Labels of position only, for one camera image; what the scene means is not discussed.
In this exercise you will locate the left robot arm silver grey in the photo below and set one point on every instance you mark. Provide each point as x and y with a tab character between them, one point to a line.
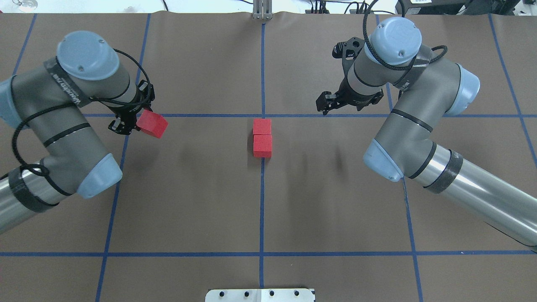
59	152

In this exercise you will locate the red block placed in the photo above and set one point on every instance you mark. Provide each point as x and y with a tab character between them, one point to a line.
262	126
152	124
262	146

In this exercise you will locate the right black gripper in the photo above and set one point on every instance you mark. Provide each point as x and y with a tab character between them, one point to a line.
351	97

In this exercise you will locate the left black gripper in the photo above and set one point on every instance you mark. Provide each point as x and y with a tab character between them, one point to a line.
127	117

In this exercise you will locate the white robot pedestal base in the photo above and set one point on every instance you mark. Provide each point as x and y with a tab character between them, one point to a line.
261	295

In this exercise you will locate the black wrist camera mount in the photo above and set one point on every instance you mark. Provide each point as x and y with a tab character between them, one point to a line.
348	51

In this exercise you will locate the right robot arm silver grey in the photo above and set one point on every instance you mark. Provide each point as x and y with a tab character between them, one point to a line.
430	87

